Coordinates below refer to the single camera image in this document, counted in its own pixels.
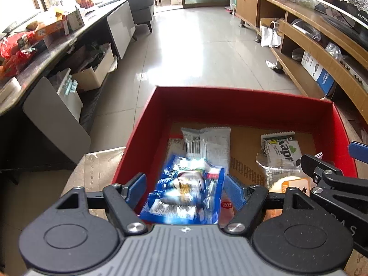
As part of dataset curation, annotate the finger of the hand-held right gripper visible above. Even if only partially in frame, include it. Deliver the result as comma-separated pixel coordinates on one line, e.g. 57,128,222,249
348,141,368,160
300,154,368,207

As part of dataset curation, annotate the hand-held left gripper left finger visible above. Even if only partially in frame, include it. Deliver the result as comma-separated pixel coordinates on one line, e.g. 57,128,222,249
55,172,148,235

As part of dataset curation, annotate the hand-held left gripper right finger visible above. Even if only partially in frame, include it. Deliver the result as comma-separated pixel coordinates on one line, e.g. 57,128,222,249
224,174,322,235

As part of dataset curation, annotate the clear packet with yellow snack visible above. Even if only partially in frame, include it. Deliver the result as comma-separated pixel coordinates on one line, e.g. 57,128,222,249
256,154,312,194

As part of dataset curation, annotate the white green snack packet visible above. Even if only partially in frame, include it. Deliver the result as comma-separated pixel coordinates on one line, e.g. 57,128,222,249
260,131,302,167

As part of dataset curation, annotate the blue snack packet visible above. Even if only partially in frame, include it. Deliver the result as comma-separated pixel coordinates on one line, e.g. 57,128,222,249
140,154,226,225

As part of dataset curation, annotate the silver white snack packet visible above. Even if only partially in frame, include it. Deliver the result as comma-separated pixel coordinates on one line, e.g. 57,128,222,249
181,126,231,167

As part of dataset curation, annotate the red white snack packet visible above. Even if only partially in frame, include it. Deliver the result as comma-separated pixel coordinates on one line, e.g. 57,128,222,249
168,134,187,161

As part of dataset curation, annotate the red cardboard box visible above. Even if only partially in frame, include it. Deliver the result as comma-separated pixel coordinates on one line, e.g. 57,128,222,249
111,85,358,225

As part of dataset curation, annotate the red packet with white logo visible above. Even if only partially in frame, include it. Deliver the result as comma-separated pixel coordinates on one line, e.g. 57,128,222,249
220,197,234,225

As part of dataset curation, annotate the blue white product box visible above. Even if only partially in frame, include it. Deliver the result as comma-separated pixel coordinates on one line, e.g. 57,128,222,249
301,50,336,95

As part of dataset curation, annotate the clear plastic bag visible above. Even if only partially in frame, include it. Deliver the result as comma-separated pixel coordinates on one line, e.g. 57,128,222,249
325,42,342,59

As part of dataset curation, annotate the white storage box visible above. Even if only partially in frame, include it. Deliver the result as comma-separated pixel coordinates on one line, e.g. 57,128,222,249
49,68,84,121

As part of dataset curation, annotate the large grey cabinet door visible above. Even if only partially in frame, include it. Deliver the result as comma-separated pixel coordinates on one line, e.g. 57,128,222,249
23,77,92,164

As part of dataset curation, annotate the crumpled wrapper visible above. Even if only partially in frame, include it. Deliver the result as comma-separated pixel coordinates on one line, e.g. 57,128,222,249
265,60,284,72

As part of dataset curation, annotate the cream cardboard box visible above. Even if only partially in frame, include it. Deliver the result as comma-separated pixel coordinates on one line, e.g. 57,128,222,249
72,44,115,91

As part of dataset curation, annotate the wooden cabinet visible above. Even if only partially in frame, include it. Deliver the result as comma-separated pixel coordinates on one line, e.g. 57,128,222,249
234,0,368,121

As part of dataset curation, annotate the black television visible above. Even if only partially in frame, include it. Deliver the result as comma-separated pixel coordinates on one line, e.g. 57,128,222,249
305,0,368,35

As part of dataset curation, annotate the white plastic bag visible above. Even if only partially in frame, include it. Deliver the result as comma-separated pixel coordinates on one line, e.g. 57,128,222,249
260,21,282,48

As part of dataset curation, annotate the small grey cabinet door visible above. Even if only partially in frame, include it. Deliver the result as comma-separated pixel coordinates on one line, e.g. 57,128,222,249
107,0,136,59

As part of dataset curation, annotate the dark sideboard cabinet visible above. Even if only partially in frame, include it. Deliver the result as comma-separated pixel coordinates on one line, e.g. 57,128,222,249
0,0,137,184

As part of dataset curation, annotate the white green box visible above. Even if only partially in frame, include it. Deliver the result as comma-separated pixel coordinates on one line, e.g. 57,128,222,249
65,9,85,33

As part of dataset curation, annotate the grey sofa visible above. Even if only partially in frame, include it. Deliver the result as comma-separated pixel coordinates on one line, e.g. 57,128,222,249
126,0,156,32

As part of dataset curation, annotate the orange flat box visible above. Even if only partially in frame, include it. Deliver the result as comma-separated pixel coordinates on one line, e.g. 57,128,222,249
27,16,65,39

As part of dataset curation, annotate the red plastic bag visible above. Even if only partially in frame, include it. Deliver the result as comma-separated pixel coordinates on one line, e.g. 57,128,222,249
0,33,32,77

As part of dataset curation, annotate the metal hinge bracket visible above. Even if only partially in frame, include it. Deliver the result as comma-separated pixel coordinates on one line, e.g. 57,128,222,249
64,74,79,95

